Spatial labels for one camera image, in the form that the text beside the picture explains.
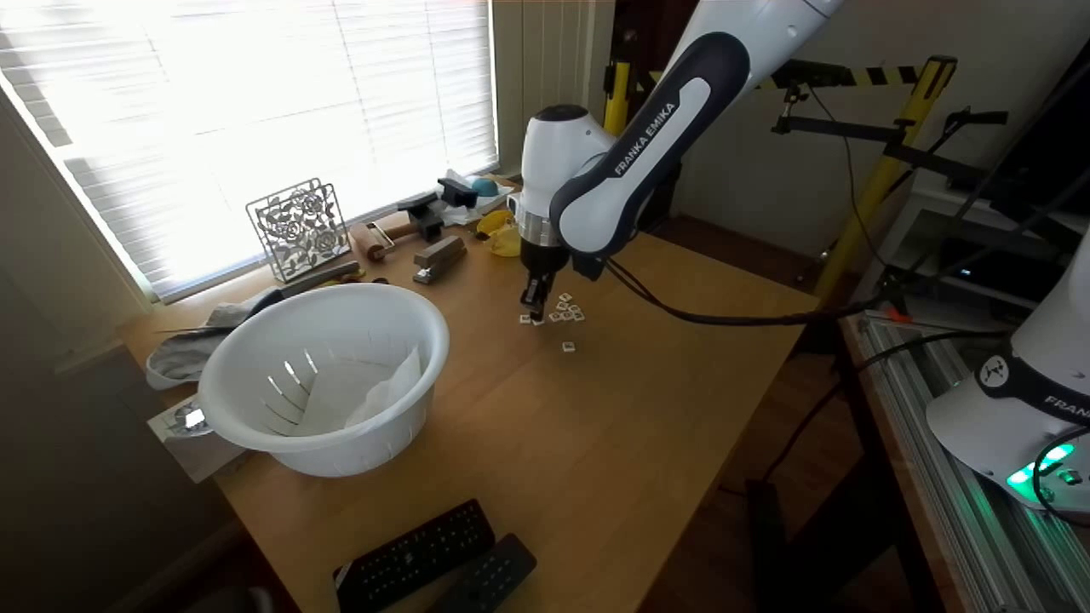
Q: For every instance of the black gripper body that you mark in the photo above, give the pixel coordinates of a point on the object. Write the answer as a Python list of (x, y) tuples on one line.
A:
[(544, 264)]

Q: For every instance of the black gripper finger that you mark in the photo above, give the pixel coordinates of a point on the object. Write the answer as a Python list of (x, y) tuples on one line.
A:
[(531, 303), (544, 303)]

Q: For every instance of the white letter tile M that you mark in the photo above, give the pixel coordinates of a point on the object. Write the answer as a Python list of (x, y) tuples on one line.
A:
[(565, 303)]

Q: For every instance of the white letter tile O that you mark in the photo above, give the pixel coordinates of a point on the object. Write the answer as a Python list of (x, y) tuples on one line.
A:
[(566, 320)]

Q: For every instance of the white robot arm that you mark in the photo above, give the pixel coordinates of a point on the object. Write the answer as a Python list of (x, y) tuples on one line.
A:
[(1018, 422)]

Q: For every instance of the grey metal stapler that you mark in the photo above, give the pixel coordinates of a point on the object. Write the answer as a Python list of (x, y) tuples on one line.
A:
[(437, 261)]

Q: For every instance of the black clamp tool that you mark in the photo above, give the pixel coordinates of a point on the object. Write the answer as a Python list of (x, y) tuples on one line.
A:
[(426, 212)]

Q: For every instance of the white plastic bowl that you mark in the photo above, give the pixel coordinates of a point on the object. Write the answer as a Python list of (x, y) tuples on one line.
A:
[(330, 382)]

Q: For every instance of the black remote control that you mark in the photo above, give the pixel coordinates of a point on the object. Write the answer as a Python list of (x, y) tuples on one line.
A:
[(489, 582), (415, 560)]

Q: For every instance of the black yellow striped bar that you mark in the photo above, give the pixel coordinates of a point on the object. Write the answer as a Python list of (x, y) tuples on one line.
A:
[(875, 75)]

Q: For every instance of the grey cloth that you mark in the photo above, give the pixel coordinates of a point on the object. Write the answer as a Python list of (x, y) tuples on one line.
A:
[(183, 360)]

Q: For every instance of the yellow post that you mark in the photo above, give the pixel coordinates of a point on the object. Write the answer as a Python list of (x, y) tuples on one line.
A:
[(617, 80)]

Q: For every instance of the white wire lattice cube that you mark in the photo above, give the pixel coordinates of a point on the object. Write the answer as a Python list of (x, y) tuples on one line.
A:
[(300, 229)]

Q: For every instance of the black camera on boom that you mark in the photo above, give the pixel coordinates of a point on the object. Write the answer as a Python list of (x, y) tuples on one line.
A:
[(813, 75)]

